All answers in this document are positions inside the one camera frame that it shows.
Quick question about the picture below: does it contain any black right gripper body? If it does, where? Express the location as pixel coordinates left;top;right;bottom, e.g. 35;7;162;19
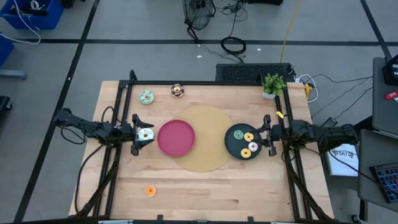
262;114;282;157

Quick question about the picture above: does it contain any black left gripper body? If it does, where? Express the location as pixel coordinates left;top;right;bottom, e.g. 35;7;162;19
119;113;141;157

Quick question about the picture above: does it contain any large white frosted donut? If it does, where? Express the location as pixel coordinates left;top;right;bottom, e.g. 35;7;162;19
137;128;155;142

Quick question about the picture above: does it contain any large teal frosted donut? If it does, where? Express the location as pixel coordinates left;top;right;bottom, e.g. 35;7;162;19
139;90;155;105

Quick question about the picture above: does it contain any large chocolate frosted donut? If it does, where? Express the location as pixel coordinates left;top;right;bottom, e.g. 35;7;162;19
170;83;185;98

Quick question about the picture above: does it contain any black round plate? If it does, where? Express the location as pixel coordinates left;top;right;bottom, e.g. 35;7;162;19
224;123;264;161

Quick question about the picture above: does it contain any red round plate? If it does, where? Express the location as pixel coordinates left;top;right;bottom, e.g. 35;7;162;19
157;119;197;157

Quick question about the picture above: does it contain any green plant in white pot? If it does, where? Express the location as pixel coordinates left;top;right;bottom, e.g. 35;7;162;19
262;73;287;100

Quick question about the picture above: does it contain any round woven straw placemat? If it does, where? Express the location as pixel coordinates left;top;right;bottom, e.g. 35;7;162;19
172;105;234;173

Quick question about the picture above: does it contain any yellow power plug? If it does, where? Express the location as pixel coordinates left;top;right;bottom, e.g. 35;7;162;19
303;83;313;101

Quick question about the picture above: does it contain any black computer case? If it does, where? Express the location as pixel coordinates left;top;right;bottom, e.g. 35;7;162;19
215;63;296;83

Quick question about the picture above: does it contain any white paper sign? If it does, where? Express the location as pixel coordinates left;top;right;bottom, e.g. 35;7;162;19
325;143;361;177

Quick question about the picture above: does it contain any grey desk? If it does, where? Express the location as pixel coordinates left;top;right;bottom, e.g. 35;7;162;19
371;57;398;135
356;129;398;214

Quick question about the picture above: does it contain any black backlit keyboard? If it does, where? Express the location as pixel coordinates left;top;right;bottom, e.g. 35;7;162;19
369;161;398;203

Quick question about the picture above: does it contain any black floor fan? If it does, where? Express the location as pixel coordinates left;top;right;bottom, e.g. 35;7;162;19
182;0;217;44

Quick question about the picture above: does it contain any black desk device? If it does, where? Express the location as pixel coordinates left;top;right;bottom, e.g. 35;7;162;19
382;54;398;87

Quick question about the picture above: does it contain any black chair base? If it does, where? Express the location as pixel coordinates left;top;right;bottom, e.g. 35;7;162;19
0;95;13;113

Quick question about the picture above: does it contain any grey metal foot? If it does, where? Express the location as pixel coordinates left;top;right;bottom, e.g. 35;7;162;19
0;68;28;80

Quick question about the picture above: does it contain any blue plastic bin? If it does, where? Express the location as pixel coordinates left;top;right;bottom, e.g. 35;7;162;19
0;32;16;68
0;0;65;31

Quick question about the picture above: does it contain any white power cable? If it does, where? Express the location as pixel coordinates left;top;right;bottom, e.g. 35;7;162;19
297;73;319;104

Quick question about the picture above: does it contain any black aluminium rig frame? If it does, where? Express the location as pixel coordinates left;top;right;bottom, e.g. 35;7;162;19
68;69;335;224

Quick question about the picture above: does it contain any black coiled floor cable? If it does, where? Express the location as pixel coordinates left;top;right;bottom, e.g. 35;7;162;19
220;0;248;65

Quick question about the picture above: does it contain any yellow cable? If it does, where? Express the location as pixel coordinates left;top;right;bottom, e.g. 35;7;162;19
279;0;303;63

